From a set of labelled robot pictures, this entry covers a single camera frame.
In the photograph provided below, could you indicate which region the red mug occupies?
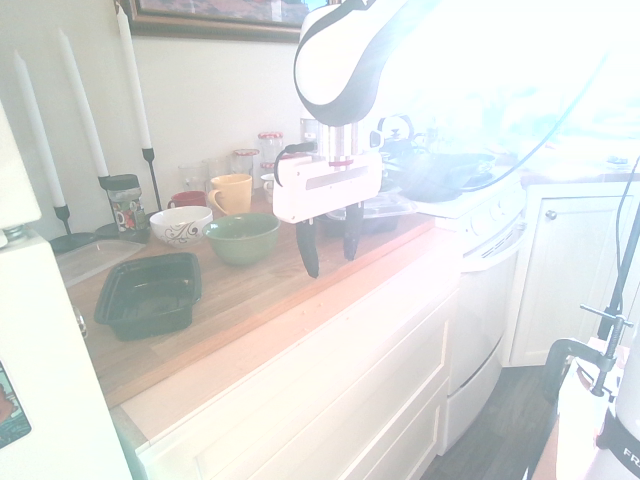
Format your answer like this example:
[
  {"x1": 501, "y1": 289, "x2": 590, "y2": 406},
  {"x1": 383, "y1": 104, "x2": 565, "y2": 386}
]
[{"x1": 167, "y1": 190, "x2": 209, "y2": 212}]

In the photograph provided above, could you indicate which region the cream counter cabinet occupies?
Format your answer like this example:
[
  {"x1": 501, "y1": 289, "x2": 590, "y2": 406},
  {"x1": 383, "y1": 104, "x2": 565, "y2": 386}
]
[{"x1": 133, "y1": 277, "x2": 464, "y2": 480}]

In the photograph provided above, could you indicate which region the silver kettle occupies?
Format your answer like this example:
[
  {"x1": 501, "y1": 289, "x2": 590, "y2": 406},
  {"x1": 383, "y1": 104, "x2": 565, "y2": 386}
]
[{"x1": 374, "y1": 113, "x2": 417, "y2": 152}]

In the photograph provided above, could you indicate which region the framed picture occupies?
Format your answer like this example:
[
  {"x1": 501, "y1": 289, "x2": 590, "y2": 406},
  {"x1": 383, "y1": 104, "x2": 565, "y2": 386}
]
[{"x1": 125, "y1": 0, "x2": 324, "y2": 45}]

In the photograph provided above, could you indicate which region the white refrigerator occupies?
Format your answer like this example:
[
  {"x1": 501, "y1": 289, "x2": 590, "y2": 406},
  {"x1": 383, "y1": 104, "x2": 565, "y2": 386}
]
[{"x1": 0, "y1": 99, "x2": 139, "y2": 480}]

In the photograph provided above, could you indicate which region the white bowl with swirl pattern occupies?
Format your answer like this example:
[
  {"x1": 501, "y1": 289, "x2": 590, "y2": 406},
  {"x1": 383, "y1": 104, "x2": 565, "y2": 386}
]
[{"x1": 148, "y1": 205, "x2": 215, "y2": 249}]

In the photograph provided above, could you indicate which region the glass jar with dark lid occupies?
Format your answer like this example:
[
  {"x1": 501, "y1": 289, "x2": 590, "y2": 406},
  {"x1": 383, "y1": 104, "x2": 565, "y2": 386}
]
[{"x1": 106, "y1": 173, "x2": 152, "y2": 234}]

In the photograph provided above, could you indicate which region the dark frying pan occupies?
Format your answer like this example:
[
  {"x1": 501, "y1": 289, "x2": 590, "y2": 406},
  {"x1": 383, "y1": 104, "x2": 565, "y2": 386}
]
[{"x1": 398, "y1": 151, "x2": 499, "y2": 205}]

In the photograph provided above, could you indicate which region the clear plastic container lid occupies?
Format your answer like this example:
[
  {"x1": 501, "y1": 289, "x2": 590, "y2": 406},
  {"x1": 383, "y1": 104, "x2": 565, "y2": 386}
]
[{"x1": 317, "y1": 193, "x2": 419, "y2": 237}]

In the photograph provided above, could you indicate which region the black stand pole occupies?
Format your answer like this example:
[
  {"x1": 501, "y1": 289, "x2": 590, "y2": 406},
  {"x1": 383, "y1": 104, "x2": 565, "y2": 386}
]
[{"x1": 596, "y1": 199, "x2": 640, "y2": 342}]

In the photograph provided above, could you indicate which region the green ceramic bowl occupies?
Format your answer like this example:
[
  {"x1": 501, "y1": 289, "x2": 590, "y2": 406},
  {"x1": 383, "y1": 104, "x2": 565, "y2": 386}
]
[{"x1": 202, "y1": 212, "x2": 281, "y2": 267}]

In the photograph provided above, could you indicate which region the clear drinking glass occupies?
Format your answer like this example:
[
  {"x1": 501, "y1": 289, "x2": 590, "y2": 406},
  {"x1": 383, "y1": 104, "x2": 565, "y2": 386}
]
[
  {"x1": 202, "y1": 156, "x2": 234, "y2": 182},
  {"x1": 178, "y1": 162, "x2": 209, "y2": 194}
]

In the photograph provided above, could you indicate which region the colourful fridge magnet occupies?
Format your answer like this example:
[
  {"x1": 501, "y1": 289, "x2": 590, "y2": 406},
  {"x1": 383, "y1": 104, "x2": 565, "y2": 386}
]
[{"x1": 0, "y1": 358, "x2": 33, "y2": 450}]

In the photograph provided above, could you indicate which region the black plastic food container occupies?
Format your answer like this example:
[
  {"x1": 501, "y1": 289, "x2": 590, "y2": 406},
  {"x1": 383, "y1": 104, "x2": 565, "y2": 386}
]
[{"x1": 93, "y1": 252, "x2": 202, "y2": 343}]

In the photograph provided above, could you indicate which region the white stove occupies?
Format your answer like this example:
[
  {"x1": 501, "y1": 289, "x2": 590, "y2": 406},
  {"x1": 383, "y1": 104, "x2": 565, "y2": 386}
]
[{"x1": 399, "y1": 149, "x2": 532, "y2": 457}]

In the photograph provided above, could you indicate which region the white cabinet door with knob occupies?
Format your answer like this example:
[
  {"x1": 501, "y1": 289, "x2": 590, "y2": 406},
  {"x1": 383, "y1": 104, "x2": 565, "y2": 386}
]
[{"x1": 505, "y1": 180, "x2": 640, "y2": 370}]

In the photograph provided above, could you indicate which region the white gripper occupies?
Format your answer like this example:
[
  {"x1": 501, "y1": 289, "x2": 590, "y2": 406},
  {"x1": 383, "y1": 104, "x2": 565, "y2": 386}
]
[{"x1": 271, "y1": 148, "x2": 386, "y2": 280}]

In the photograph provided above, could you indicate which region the white taper candle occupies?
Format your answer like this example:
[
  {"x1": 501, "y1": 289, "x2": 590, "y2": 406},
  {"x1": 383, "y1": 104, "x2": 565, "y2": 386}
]
[
  {"x1": 13, "y1": 49, "x2": 67, "y2": 209},
  {"x1": 56, "y1": 27, "x2": 110, "y2": 178},
  {"x1": 115, "y1": 3, "x2": 153, "y2": 150}
]

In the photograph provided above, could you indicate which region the yellow mug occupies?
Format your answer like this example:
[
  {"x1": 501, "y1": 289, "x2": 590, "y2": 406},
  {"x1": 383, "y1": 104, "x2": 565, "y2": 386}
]
[{"x1": 207, "y1": 173, "x2": 254, "y2": 217}]

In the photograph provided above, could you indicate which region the glass jar red checked lid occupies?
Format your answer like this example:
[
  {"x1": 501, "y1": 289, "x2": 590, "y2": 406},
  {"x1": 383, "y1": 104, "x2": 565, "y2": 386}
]
[
  {"x1": 231, "y1": 148, "x2": 261, "y2": 177},
  {"x1": 257, "y1": 130, "x2": 285, "y2": 164}
]

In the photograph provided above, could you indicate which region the black screw clamp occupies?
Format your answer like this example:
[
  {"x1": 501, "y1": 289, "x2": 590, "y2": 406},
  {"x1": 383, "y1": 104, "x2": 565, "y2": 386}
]
[{"x1": 543, "y1": 301, "x2": 637, "y2": 402}]

